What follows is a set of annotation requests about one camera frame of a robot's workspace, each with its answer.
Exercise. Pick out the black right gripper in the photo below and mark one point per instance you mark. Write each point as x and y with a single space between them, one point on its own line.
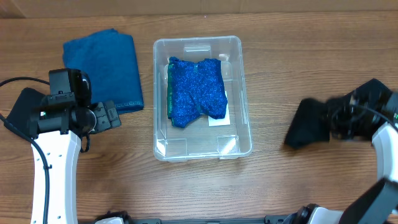
331 118

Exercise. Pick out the blue denim cloth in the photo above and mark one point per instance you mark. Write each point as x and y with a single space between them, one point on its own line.
109 59

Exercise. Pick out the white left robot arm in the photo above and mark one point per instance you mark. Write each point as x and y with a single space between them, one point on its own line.
55 163

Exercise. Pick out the clear plastic storage bin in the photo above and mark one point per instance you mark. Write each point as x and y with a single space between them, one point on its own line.
197 140

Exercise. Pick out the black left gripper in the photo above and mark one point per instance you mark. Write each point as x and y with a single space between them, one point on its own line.
106 122

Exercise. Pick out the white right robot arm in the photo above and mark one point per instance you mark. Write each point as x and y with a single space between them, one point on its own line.
377 203

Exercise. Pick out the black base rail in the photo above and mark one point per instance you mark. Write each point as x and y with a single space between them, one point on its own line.
124 218

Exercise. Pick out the black cloth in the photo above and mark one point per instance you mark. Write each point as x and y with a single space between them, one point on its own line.
19 116
309 124

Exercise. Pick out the sparkly blue green cloth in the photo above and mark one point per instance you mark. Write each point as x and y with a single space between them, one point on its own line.
193 89

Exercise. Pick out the white label in bin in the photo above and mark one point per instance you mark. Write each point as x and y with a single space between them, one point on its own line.
219 115

